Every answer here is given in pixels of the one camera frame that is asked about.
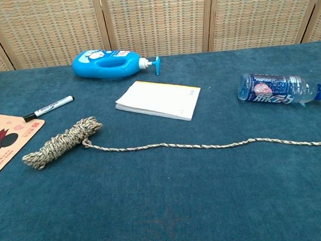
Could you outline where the beige speckled braided rope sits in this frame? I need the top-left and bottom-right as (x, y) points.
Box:
(19, 100), (321, 172)

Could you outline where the white notepad yellow binding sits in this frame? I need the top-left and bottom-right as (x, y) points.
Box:
(113, 76), (204, 127)

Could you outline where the teal felt table cover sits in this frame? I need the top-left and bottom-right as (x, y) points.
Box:
(0, 41), (321, 241)

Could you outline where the blue pump detergent bottle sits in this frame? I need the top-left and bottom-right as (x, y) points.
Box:
(70, 45), (162, 84)

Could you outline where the woven wooden folding screen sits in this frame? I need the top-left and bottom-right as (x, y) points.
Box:
(0, 0), (321, 74)

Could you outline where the white marker black cap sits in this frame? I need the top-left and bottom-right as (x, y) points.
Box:
(21, 95), (76, 123)

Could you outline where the clear water bottle blue label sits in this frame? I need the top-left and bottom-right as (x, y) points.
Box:
(236, 68), (321, 113)

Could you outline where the cartoon girl mouse pad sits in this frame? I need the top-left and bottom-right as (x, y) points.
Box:
(0, 109), (49, 183)

